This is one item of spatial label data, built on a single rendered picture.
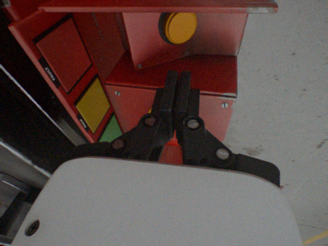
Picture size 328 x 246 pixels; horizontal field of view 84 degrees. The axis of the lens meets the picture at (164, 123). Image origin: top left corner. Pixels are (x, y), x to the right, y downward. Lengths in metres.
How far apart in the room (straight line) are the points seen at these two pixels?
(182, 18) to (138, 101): 0.10
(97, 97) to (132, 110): 0.05
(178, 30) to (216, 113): 0.10
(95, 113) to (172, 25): 0.13
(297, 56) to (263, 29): 0.23
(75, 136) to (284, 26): 0.95
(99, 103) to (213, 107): 0.13
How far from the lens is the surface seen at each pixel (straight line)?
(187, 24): 0.23
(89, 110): 0.21
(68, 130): 0.31
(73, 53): 0.19
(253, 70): 1.14
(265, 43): 1.07
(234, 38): 0.25
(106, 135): 0.25
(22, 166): 0.31
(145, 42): 0.23
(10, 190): 0.43
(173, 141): 0.23
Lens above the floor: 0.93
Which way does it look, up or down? 37 degrees down
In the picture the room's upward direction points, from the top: 163 degrees counter-clockwise
